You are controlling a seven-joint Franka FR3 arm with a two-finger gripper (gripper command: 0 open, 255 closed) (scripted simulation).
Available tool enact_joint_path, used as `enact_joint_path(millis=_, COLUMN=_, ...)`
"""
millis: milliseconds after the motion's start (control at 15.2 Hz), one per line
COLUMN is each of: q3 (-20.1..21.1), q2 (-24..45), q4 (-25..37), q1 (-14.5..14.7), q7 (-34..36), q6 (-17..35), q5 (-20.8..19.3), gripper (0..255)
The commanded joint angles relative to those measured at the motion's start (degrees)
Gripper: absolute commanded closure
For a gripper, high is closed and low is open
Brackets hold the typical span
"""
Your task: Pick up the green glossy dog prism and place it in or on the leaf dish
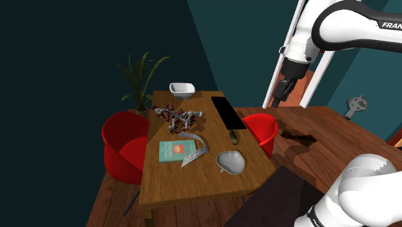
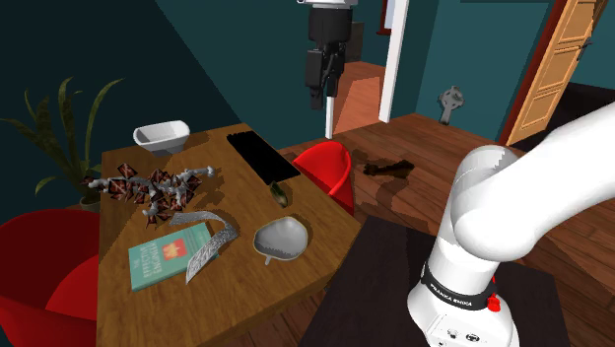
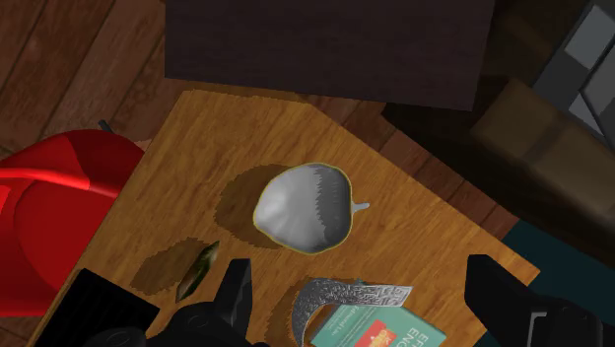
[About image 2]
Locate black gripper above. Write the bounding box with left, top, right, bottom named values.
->
left=305, top=6, right=355, bottom=111

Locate red chair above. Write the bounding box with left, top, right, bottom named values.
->
left=0, top=208, right=102, bottom=347
left=291, top=140, right=356, bottom=218

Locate black tablet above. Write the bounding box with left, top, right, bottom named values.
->
left=226, top=129, right=303, bottom=186

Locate dark brown object on floor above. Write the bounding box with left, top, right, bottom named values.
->
left=362, top=159, right=416, bottom=179

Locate small olive green object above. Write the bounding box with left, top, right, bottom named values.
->
left=269, top=180, right=291, bottom=209

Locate grey funnel-shaped bowl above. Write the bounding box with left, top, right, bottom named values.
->
left=252, top=215, right=309, bottom=266

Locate white oval bowl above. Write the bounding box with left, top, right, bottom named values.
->
left=132, top=119, right=191, bottom=158

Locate white branch with red leaves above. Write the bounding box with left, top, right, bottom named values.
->
left=80, top=162, right=217, bottom=229

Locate grey patterned curved strip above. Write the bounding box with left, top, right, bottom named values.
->
left=168, top=209, right=240, bottom=285

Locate dark robot stand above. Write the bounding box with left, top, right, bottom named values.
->
left=298, top=215, right=574, bottom=347

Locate light wooden door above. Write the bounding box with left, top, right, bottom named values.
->
left=498, top=0, right=610, bottom=148

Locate wooden table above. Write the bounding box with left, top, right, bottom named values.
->
left=95, top=122, right=363, bottom=347

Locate teal book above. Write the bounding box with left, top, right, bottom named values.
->
left=127, top=222, right=216, bottom=294

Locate green potted plant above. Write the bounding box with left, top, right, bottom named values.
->
left=0, top=75, right=126, bottom=214

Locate white door frame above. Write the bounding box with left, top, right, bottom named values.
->
left=324, top=0, right=411, bottom=141

